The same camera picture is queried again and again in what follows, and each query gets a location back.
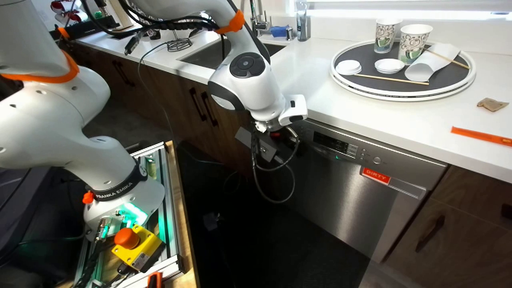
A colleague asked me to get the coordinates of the wooden chopstick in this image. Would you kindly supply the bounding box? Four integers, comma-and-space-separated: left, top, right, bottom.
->
425, 48, 470, 70
355, 72, 430, 86

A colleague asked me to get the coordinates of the stainless steel dishwasher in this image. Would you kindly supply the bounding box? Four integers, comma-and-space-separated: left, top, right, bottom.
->
286, 116, 448, 265

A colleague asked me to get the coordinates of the wood cabinet under sink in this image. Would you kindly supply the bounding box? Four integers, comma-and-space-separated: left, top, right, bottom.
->
69, 44, 254, 172

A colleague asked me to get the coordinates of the patterned paper cup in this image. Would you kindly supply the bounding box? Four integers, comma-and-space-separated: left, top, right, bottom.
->
374, 17, 403, 56
397, 22, 435, 67

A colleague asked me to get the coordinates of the blue handled dish brush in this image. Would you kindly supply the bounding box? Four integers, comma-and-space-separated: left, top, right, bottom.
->
269, 24, 297, 41

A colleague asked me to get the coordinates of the small white bowl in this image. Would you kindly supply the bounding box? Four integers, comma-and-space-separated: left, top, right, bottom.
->
373, 57, 406, 75
334, 57, 363, 76

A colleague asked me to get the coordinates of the chrome kitchen faucet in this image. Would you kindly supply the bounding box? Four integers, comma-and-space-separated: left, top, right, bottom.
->
238, 0, 270, 30

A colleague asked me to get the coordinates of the round black white-rimmed tray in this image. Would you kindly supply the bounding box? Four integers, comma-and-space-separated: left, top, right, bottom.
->
329, 40, 477, 102

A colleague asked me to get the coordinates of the yellow emergency stop box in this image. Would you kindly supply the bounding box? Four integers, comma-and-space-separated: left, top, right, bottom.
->
110, 224, 163, 268

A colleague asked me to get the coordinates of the black cabinet handle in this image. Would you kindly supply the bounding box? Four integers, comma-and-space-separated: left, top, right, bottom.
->
113, 57, 134, 86
189, 84, 206, 121
200, 89, 219, 128
414, 212, 446, 254

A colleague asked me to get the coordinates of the black wire rack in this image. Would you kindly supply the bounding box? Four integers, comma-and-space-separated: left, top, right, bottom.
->
165, 35, 195, 52

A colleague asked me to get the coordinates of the wood cabinet beside dishwasher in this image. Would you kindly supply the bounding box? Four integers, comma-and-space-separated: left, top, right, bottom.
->
366, 164, 512, 288

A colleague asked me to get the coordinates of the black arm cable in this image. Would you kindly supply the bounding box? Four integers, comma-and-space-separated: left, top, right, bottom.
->
78, 0, 297, 204

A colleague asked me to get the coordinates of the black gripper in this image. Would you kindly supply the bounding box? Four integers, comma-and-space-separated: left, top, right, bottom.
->
259, 126, 309, 160

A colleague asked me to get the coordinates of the red dishwasher sticker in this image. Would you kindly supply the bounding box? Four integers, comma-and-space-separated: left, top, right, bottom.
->
360, 164, 393, 187

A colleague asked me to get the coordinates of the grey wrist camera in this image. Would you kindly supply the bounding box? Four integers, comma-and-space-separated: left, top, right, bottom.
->
233, 126, 278, 164

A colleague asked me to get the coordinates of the small brown paper packet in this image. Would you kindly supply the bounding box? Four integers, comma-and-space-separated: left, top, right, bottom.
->
475, 96, 510, 113

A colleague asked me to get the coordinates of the thin grey cable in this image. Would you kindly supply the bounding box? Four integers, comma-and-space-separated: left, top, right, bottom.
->
136, 36, 182, 140

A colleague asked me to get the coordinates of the clear dish soap bottle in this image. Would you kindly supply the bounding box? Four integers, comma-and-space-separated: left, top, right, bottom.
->
294, 0, 312, 43

